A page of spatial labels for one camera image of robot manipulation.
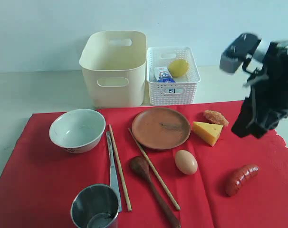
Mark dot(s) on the red sausage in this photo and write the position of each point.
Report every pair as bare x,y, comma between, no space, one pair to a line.
239,178

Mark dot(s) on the fried breaded nugget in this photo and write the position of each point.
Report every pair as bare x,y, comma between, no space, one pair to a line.
215,118

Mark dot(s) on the left wooden chopstick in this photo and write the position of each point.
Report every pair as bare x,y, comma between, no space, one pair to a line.
129,207

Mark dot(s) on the brown egg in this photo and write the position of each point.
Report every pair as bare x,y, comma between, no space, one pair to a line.
186,162

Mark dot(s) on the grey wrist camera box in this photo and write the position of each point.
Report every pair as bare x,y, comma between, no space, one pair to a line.
243,49

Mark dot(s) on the yellow lemon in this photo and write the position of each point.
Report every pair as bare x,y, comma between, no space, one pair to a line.
178,68

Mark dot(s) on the right wooden chopstick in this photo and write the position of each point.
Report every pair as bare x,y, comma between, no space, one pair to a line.
164,186

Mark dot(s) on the white ceramic bowl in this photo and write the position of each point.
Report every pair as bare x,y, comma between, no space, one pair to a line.
78,131

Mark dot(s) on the brown round plate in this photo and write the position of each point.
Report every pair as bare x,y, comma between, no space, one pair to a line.
161,128

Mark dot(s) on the stainless steel cup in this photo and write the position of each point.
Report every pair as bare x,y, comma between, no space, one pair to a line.
96,206

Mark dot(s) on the dark wooden spoon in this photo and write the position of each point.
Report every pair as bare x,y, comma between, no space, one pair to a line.
140,167

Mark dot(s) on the blue white milk carton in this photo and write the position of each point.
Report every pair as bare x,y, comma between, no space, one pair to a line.
162,75

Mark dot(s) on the cream plastic storage bin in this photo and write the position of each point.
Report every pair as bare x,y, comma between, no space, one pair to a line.
113,64

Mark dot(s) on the yellow cheese wedge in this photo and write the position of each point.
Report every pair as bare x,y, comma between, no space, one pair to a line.
209,132

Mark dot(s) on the metal table knife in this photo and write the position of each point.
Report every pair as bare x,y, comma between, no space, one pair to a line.
113,174

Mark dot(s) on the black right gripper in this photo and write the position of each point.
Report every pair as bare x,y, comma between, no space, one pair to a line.
267,103

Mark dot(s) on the wooden chopstick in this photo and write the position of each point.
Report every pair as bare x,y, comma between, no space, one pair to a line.
164,186
129,207

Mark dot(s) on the white perforated plastic basket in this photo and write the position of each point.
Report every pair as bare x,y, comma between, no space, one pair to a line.
183,90

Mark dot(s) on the red table cloth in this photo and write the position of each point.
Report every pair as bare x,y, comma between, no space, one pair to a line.
41,180

